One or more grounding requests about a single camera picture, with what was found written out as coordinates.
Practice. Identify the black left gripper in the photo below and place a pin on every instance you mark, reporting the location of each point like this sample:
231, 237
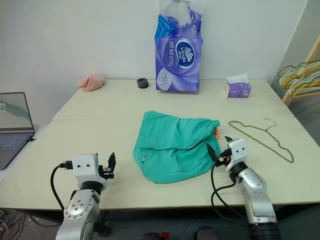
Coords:
108, 174

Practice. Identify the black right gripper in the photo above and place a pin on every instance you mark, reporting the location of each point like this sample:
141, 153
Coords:
222, 160

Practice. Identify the teal green shorts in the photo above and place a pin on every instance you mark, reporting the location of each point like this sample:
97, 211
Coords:
172, 147

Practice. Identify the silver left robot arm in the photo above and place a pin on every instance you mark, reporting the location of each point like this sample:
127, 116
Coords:
80, 207

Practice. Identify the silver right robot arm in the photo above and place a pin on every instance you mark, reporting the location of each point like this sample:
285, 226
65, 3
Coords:
257, 197

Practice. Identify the small purple tissue pack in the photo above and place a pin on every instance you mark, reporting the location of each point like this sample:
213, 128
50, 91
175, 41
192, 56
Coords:
237, 88

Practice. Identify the black table leg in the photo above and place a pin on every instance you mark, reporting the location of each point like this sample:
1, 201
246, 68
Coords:
105, 225

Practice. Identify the pink crumpled cloth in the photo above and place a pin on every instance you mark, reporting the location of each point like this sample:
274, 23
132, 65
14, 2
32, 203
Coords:
91, 82

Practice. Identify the dark rounded shape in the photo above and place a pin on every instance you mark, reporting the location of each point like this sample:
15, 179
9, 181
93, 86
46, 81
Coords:
150, 236
207, 233

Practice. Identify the black round puck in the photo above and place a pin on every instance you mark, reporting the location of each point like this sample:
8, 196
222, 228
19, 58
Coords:
142, 83

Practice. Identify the wooden clothes rack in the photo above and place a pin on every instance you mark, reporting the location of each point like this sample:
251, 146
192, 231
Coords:
291, 96

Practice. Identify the purple toilet paper pack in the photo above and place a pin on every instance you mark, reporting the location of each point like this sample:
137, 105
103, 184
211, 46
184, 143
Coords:
180, 62

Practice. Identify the grey open laptop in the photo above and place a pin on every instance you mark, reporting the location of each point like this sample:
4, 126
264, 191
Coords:
12, 140

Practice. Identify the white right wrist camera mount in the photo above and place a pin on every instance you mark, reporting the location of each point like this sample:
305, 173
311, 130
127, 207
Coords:
238, 152

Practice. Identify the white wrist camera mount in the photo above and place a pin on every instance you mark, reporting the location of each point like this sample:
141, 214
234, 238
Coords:
86, 170
238, 152

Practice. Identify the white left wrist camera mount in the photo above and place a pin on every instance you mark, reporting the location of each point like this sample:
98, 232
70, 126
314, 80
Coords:
86, 170

